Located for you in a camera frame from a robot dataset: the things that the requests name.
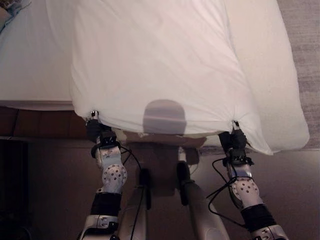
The white duvet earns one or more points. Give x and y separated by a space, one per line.
160 62

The grey woven rug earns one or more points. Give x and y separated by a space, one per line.
303 50

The light blue crumpled cloth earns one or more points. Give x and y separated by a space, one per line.
11 12

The brown wooden bed frame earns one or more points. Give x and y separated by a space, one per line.
37 123

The robot left silver arm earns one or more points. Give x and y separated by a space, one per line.
112 172

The robot right five-finger hand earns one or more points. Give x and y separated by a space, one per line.
236 140

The mattress with white sheet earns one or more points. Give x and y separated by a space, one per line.
32 62

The robot left five-finger hand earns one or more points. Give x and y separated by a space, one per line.
94 128

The robot right silver arm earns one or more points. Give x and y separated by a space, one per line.
246 187

